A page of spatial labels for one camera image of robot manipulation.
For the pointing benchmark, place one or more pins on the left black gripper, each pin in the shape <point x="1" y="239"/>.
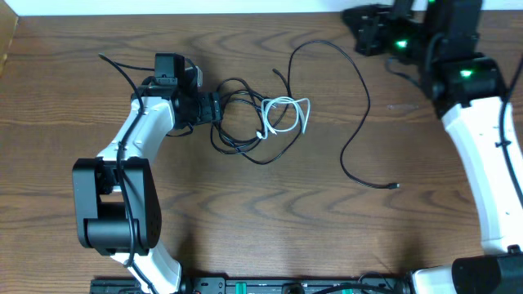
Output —
<point x="212" y="108"/>

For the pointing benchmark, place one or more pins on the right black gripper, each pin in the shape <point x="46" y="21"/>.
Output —
<point x="372" y="41"/>

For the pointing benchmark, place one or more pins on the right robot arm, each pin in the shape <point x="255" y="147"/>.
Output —
<point x="470" y="97"/>

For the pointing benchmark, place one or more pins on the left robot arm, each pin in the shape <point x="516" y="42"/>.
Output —
<point x="116" y="203"/>

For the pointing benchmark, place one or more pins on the cardboard box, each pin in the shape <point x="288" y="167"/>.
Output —
<point x="8" y="25"/>

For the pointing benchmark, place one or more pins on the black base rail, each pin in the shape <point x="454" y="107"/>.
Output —
<point x="221" y="285"/>

